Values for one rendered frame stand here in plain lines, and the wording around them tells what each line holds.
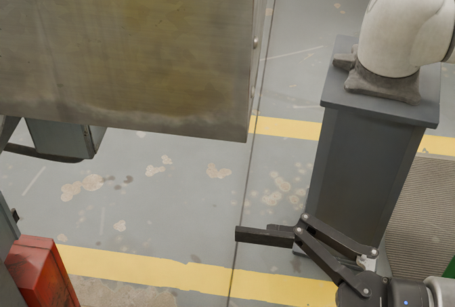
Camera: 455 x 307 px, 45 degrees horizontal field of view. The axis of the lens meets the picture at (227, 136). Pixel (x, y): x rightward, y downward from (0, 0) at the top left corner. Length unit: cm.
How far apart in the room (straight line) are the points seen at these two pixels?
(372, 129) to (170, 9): 118
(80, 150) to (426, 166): 157
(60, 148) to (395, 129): 81
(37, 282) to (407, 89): 92
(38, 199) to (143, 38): 185
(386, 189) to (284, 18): 146
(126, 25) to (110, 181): 183
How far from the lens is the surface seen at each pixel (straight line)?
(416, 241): 198
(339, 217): 167
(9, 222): 112
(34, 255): 119
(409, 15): 124
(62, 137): 88
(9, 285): 111
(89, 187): 206
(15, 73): 28
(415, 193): 211
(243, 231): 64
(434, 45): 129
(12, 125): 86
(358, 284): 63
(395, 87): 136
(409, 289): 63
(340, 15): 287
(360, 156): 146
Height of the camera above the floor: 159
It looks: 47 degrees down
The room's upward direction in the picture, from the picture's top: 1 degrees clockwise
